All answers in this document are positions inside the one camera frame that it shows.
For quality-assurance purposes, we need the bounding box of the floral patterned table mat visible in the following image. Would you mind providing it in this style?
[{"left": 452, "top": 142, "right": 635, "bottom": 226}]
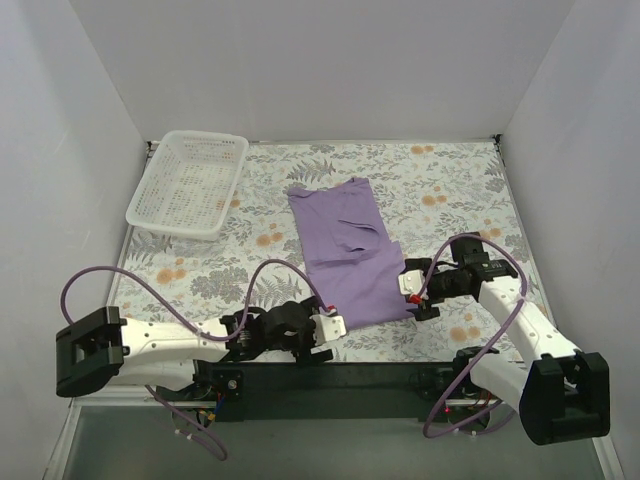
[{"left": 110, "top": 141, "right": 546, "bottom": 362}]

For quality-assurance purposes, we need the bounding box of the aluminium frame rail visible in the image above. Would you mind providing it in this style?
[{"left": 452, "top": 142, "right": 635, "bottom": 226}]
[{"left": 592, "top": 435, "right": 625, "bottom": 480}]

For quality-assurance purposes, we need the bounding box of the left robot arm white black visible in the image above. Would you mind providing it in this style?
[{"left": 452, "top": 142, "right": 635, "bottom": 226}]
[{"left": 56, "top": 297, "right": 346, "bottom": 398}]

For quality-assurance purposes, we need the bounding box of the white plastic basket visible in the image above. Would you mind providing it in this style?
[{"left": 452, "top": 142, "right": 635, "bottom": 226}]
[{"left": 125, "top": 130, "right": 249, "bottom": 241}]

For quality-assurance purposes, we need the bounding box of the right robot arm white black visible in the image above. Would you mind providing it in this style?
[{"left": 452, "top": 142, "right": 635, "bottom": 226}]
[{"left": 398, "top": 232, "right": 611, "bottom": 445}]

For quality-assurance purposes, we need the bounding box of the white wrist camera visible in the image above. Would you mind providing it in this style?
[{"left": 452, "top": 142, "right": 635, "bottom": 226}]
[
  {"left": 398, "top": 270, "right": 428, "bottom": 305},
  {"left": 310, "top": 307, "right": 347, "bottom": 346}
]

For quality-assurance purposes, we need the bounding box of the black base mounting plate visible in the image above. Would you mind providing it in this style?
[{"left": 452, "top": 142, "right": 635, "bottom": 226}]
[{"left": 154, "top": 362, "right": 501, "bottom": 426}]

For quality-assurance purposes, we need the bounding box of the purple t shirt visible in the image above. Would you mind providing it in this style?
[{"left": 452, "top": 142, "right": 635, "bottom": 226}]
[{"left": 288, "top": 178, "right": 410, "bottom": 330}]

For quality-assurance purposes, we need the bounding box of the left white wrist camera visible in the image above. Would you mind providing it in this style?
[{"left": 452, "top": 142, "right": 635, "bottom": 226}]
[{"left": 310, "top": 307, "right": 347, "bottom": 346}]

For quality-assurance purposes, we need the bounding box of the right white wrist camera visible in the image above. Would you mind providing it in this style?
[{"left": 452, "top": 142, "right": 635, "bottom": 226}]
[{"left": 398, "top": 270, "right": 428, "bottom": 305}]

